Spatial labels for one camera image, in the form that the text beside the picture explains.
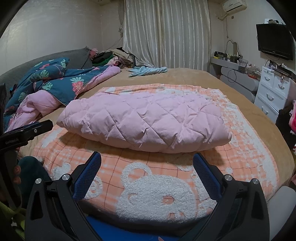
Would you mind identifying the white striped curtain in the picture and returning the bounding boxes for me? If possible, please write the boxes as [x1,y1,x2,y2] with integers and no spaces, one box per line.
[123,1,211,71]

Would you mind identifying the tan bed cover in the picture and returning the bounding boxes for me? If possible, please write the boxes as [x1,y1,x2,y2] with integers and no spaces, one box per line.
[20,68,295,187]

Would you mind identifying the black wall television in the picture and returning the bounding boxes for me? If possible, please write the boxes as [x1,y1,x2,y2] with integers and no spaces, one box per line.
[256,24,295,60]

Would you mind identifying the blue floral pillow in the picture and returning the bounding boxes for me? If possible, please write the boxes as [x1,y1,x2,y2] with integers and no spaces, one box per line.
[20,57,70,84]

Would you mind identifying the grey headboard cushion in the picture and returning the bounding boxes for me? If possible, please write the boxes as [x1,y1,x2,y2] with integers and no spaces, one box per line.
[0,47,93,93]

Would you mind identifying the grey vanity table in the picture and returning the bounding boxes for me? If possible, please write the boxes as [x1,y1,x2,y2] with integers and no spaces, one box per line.
[209,56,259,103]

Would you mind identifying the person left hand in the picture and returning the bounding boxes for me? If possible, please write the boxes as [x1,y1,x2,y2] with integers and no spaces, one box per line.
[13,165,21,185]

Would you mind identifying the blue floral pink quilt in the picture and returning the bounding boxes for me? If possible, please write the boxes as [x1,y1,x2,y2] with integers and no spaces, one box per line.
[3,65,121,132]

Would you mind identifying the white air conditioner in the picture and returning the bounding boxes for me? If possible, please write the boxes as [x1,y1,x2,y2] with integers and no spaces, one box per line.
[222,0,247,14]

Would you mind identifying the orange plaid bear blanket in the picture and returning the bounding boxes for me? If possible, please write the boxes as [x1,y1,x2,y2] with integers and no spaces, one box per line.
[30,84,279,223]

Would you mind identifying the white drawer chest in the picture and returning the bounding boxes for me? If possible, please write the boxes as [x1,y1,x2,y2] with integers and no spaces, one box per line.
[254,67,295,123]

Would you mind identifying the pink quilted jacket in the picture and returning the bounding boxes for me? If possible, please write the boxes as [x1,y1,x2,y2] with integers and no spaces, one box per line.
[57,92,232,154]

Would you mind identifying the pile of clothes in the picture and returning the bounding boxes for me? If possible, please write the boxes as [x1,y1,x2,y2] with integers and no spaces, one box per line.
[89,47,136,68]

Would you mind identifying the light blue garment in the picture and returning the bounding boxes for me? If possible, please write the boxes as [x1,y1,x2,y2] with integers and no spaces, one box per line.
[128,66,168,77]

